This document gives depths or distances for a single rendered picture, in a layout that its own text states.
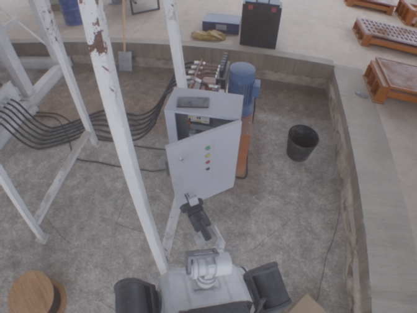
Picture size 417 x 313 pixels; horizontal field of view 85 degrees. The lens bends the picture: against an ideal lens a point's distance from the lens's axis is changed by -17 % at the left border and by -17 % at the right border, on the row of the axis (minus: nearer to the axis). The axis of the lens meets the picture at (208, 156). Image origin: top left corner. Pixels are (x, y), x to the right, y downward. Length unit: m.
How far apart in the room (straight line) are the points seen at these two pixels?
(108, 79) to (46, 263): 1.97
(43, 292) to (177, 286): 1.63
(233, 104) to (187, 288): 0.98
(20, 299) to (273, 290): 1.96
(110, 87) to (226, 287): 0.79
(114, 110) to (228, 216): 1.63
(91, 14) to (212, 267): 0.86
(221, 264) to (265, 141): 2.36
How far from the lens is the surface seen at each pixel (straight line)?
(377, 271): 2.25
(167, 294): 0.81
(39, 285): 2.36
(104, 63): 1.01
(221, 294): 0.82
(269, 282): 0.89
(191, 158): 1.37
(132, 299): 0.79
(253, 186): 2.62
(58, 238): 2.70
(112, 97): 1.06
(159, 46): 3.98
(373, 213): 2.45
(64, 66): 2.50
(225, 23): 4.23
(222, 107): 1.43
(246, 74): 2.10
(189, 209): 1.34
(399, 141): 3.22
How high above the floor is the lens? 2.18
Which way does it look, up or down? 51 degrees down
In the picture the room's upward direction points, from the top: straight up
